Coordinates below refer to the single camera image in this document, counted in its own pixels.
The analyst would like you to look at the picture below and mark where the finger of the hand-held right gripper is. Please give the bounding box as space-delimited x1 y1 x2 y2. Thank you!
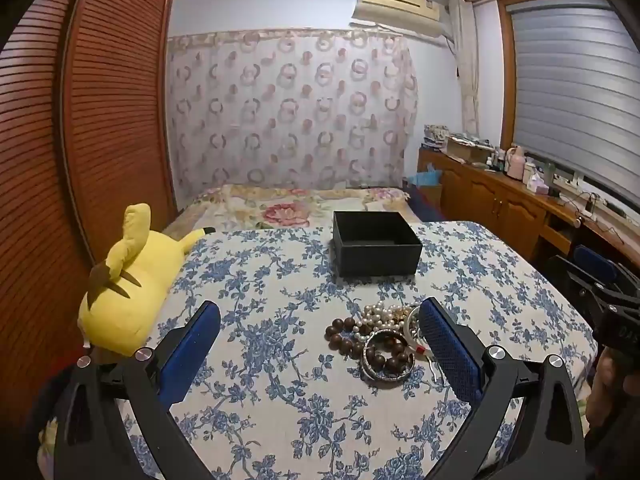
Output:
572 244 640 293
546 255 615 333

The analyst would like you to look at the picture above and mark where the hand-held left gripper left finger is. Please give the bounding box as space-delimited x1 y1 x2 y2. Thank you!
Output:
54 301 222 480

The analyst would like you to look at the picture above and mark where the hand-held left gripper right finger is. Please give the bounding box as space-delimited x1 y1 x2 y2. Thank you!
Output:
418 297 588 480

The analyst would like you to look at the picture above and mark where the metal bangle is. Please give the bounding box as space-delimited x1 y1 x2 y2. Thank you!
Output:
362 330 416 386

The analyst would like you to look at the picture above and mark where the pearl necklace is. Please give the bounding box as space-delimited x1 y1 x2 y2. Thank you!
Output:
352 302 401 341

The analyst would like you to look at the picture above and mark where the dark wooden bead bracelet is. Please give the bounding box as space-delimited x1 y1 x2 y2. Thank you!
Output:
325 316 373 361

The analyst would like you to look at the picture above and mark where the black jewelry box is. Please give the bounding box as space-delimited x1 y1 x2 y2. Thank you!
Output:
332 210 423 278

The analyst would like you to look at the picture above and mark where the person's right hand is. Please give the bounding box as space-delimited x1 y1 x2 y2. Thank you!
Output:
585 347 640 441

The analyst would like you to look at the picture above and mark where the white bangle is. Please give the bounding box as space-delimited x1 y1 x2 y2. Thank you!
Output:
404 306 426 346

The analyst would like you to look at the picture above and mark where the yellow plush toy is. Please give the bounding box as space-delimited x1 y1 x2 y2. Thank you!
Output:
77 203 217 351

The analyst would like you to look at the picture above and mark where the blue floral bedsheet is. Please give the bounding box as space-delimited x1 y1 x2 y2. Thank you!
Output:
117 220 598 480

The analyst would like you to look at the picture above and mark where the wooden cabinet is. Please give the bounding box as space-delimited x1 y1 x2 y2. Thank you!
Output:
417 147 640 271

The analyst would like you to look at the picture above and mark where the pink thermos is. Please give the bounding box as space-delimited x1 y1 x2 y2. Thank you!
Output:
506 146 526 179

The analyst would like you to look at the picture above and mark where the dark blue bed cover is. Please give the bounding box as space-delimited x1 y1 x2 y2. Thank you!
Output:
402 182 446 223

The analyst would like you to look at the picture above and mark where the pink floral quilt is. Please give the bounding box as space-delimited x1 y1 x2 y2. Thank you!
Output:
162 183 418 241

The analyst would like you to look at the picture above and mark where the cardboard box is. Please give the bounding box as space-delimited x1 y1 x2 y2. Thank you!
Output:
445 136 493 163

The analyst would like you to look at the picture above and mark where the grey window blind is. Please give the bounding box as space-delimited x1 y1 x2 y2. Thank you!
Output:
507 0 640 201

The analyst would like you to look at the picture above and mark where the blue plastic bag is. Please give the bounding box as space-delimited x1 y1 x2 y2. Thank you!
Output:
406 170 443 188

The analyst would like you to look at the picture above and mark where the stack of printed boxes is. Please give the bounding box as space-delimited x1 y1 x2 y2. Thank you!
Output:
422 124 448 150

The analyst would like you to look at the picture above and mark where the wooden louvered wardrobe door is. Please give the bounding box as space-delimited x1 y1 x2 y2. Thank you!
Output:
61 0 177 263
0 0 96 431

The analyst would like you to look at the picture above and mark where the white lace curtain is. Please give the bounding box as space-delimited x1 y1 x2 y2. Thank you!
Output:
447 0 481 136

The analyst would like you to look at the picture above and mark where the circle print curtain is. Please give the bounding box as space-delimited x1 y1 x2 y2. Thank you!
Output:
165 30 418 196

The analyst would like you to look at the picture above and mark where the wooden window frame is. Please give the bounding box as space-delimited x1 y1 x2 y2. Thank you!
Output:
496 0 616 151

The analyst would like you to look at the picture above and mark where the wall air conditioner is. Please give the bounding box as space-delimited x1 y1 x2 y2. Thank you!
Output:
352 0 443 38

